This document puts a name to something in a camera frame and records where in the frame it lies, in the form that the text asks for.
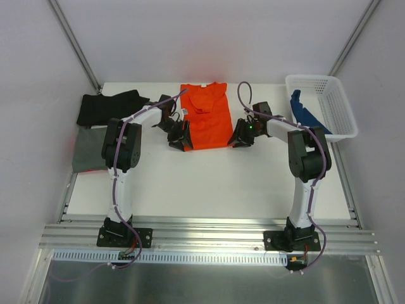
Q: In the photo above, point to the blue t shirt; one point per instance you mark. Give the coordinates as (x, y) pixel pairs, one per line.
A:
(302, 114)

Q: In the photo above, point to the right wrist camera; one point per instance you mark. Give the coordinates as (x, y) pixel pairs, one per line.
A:
(249, 112)

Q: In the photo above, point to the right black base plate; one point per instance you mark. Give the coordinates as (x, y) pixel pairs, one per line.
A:
(278, 241)

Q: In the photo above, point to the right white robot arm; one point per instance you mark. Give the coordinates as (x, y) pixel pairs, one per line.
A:
(308, 155)

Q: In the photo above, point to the orange t shirt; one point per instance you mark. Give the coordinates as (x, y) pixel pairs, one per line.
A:
(208, 114)

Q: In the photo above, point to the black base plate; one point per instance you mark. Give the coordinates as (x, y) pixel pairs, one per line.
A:
(111, 240)
(278, 241)

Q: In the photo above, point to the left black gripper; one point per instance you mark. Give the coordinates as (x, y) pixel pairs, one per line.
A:
(178, 137)

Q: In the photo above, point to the white plastic basket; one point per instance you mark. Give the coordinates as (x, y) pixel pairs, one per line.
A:
(324, 97)

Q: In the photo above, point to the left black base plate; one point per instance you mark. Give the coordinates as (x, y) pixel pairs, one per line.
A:
(111, 240)

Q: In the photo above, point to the white slotted cable duct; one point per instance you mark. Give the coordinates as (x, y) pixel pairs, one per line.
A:
(172, 257)

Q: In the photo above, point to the grey folded t shirt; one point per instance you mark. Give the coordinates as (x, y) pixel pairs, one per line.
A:
(87, 150)

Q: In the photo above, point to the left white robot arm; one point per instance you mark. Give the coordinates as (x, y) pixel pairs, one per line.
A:
(121, 149)

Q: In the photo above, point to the black folded t shirt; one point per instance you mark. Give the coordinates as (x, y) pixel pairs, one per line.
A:
(100, 109)

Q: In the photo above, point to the aluminium mounting rail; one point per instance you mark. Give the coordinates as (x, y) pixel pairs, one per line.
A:
(233, 218)

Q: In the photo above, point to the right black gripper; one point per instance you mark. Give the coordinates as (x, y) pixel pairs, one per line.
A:
(242, 135)

